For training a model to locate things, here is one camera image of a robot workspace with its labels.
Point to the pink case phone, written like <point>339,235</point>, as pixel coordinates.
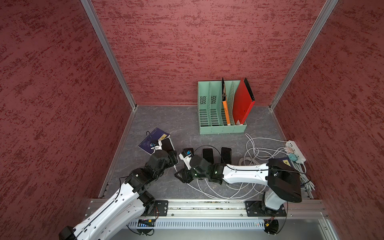
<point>187,152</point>

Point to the orange folder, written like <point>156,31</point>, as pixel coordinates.
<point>225,104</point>

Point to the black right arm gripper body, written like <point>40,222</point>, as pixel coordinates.
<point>191,174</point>

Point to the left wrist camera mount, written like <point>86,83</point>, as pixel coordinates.
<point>155,145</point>

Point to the white power strip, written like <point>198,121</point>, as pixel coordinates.
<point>296,151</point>

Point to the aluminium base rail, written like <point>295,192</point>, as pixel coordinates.
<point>217,209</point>

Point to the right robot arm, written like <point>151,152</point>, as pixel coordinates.
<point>282,180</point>

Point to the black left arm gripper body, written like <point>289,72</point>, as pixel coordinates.
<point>170,161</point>

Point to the green file organizer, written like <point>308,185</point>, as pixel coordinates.
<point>211,112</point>

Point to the purple book yellow label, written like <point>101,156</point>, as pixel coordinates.
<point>155,135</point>

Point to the dark phone far left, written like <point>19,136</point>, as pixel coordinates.
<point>167,145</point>

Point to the aluminium corner post right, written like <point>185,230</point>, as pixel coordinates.
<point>305,48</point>

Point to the red folder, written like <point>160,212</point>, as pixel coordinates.
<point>243,102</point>

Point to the rightmost black phone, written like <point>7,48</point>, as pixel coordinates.
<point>226,154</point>

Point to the aluminium corner post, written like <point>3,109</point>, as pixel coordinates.
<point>305,48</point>
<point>96,24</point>

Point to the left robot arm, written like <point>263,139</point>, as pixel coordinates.
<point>129,202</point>

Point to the white case phone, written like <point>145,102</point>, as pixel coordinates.
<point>208,155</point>

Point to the aluminium corner post left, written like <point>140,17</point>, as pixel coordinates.
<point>96,24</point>

